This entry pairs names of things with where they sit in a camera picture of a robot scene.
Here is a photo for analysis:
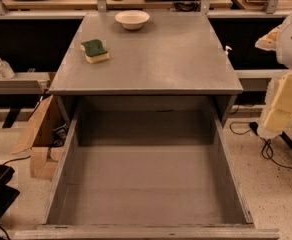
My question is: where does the open grey top drawer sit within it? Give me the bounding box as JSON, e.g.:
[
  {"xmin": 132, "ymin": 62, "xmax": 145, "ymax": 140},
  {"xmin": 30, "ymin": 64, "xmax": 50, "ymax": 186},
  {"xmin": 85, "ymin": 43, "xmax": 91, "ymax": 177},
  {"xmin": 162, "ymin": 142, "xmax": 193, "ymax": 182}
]
[{"xmin": 15, "ymin": 96, "xmax": 279, "ymax": 240}]

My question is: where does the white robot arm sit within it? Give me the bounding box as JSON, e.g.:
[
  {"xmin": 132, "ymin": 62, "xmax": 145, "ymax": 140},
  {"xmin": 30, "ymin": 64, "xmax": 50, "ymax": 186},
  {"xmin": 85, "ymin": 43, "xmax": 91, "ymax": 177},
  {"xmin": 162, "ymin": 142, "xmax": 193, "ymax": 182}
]
[{"xmin": 255, "ymin": 12, "xmax": 292, "ymax": 138}]

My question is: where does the small white spray nozzle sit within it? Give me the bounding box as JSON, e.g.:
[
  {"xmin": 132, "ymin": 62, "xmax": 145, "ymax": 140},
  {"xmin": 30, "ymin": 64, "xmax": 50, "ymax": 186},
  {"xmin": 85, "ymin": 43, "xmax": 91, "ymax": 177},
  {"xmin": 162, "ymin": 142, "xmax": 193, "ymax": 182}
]
[{"xmin": 224, "ymin": 45, "xmax": 232, "ymax": 55}]

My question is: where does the black cable on floor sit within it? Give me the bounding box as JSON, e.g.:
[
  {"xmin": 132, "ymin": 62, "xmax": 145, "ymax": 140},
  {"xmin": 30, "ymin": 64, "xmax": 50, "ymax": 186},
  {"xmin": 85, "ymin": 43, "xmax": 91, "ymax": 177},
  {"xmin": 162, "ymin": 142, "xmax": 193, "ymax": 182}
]
[{"xmin": 229, "ymin": 120, "xmax": 292, "ymax": 172}]

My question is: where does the clear sanitizer pump bottle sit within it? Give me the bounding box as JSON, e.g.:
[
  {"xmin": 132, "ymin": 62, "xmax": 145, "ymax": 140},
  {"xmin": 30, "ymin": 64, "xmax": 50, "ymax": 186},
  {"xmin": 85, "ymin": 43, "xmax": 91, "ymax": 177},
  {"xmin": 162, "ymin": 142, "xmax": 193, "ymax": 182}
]
[{"xmin": 0, "ymin": 58, "xmax": 15, "ymax": 79}]

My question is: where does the cardboard box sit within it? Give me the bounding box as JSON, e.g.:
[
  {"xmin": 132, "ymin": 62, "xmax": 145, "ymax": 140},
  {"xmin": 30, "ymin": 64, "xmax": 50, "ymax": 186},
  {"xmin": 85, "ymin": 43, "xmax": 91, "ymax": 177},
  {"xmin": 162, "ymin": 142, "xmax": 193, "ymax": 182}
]
[{"xmin": 11, "ymin": 96, "xmax": 64, "ymax": 180}]

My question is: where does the white bowl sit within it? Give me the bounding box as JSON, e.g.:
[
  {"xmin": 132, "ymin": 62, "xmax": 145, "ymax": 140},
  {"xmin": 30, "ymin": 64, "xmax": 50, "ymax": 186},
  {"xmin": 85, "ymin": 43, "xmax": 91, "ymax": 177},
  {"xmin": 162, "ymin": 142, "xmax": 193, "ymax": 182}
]
[{"xmin": 115, "ymin": 10, "xmax": 150, "ymax": 30}]

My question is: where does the grey cabinet with flat top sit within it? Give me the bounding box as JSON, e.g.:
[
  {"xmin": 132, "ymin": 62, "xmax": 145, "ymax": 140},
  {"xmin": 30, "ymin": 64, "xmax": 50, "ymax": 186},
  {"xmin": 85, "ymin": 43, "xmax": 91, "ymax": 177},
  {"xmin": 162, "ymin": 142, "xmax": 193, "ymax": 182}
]
[{"xmin": 50, "ymin": 10, "xmax": 243, "ymax": 120}]

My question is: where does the green and yellow sponge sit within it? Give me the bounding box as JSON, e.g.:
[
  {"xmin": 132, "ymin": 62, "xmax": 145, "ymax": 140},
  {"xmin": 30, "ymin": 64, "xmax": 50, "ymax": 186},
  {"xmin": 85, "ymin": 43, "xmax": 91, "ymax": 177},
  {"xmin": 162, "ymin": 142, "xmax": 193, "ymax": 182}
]
[{"xmin": 80, "ymin": 39, "xmax": 110, "ymax": 63}]

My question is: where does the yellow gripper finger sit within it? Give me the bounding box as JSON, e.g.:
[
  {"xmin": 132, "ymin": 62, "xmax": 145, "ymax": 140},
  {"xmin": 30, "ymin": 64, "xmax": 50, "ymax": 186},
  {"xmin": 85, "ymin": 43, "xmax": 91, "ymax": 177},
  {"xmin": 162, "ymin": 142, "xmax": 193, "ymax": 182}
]
[
  {"xmin": 255, "ymin": 27, "xmax": 279, "ymax": 51},
  {"xmin": 262, "ymin": 71, "xmax": 292, "ymax": 133}
]

